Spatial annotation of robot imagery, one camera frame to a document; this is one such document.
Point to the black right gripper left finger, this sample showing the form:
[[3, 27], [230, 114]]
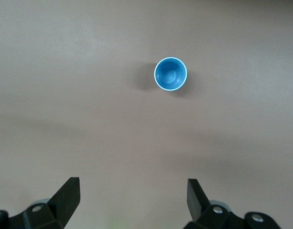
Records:
[[53, 212]]

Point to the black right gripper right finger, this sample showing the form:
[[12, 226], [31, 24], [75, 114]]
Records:
[[208, 214]]

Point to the blue plastic cup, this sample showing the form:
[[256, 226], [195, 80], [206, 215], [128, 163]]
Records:
[[170, 74]]

